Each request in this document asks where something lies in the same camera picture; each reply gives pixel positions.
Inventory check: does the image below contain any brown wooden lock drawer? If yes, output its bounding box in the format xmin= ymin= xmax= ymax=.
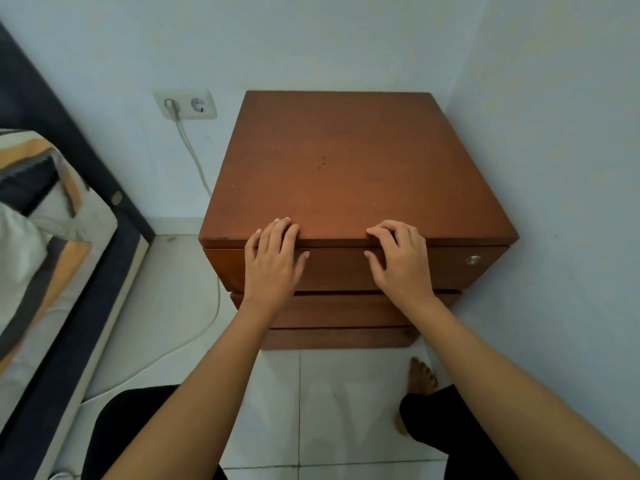
xmin=204 ymin=246 xmax=511 ymax=294

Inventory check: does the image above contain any person's right hand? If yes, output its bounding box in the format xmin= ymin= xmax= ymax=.
xmin=363 ymin=220 xmax=437 ymax=312

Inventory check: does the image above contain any mattress with patterned sheet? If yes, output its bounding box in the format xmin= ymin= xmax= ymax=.
xmin=0 ymin=128 xmax=119 ymax=431

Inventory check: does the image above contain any person's right leg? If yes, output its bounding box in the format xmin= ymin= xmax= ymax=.
xmin=399 ymin=384 xmax=520 ymax=480

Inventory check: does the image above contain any brown wooden middle drawer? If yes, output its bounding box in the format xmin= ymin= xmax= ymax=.
xmin=230 ymin=292 xmax=462 ymax=329

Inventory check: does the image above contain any person's left forearm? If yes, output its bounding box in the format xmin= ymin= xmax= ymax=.
xmin=102 ymin=300 xmax=282 ymax=480

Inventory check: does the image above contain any person's left leg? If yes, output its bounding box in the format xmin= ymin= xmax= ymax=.
xmin=81 ymin=385 xmax=229 ymax=480

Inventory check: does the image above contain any white pillow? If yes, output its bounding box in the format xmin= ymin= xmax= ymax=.
xmin=0 ymin=202 xmax=54 ymax=336

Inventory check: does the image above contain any person's right foot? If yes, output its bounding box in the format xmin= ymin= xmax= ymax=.
xmin=395 ymin=357 xmax=440 ymax=436

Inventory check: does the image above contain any person's leg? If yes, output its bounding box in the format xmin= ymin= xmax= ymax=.
xmin=81 ymin=385 xmax=229 ymax=480
xmin=399 ymin=384 xmax=520 ymax=480

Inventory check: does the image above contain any dark blue bed frame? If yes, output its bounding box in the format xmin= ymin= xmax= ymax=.
xmin=0 ymin=22 xmax=157 ymax=480

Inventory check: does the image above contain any white double wall socket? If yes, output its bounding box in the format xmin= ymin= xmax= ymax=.
xmin=153 ymin=90 xmax=219 ymax=120

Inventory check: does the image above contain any brown wooden nightstand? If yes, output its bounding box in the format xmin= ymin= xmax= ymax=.
xmin=198 ymin=91 xmax=519 ymax=350

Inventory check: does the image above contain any white power cable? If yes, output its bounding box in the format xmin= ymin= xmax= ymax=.
xmin=81 ymin=118 xmax=222 ymax=404

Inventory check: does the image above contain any brown wooden low drawer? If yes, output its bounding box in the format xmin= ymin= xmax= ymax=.
xmin=260 ymin=327 xmax=421 ymax=350

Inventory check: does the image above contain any person's right forearm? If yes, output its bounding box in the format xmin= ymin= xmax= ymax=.
xmin=398 ymin=294 xmax=640 ymax=480

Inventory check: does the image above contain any person's left hand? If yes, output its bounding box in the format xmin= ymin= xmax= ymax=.
xmin=243 ymin=217 xmax=311 ymax=313

